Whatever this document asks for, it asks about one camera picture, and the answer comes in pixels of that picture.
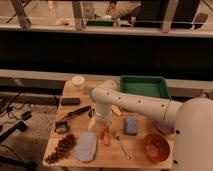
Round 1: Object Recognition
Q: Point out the grey blue folded cloth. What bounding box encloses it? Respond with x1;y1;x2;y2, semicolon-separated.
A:
72;132;97;163

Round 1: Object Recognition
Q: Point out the bunch of dark grapes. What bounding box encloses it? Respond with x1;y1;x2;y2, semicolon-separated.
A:
45;134;76;164

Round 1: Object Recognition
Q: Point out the purple bowl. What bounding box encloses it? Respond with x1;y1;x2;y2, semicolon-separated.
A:
153;121;174;135

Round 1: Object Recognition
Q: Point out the black rectangular block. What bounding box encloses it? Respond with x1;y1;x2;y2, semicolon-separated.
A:
61;98;80;106

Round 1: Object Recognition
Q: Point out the white paper cup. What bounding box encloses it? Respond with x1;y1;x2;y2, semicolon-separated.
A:
71;75;85;91

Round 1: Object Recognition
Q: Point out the green plastic tray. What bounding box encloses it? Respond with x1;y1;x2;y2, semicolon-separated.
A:
120;75;171;99

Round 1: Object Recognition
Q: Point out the black power adapter with cables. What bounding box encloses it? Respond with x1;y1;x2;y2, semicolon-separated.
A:
0;93;32;132

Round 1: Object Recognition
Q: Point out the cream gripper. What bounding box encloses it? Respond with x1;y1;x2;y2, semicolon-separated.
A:
88;112;112;140

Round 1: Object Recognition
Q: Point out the blue sponge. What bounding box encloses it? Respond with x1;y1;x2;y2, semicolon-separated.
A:
124;116;138;135

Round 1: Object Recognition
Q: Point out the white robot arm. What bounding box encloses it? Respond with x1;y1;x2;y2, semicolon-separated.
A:
88;80;213;171

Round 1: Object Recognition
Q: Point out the red orange bowl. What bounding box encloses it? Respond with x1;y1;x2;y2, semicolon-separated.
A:
142;134;170;163

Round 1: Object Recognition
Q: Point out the metal fork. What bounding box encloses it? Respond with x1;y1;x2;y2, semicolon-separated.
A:
113;132;131;160

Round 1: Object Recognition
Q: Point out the small dark metal cup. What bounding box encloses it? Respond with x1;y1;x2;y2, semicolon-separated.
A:
88;109;95;119

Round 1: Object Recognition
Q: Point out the small black square container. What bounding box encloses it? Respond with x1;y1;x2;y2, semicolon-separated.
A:
55;121;68;133

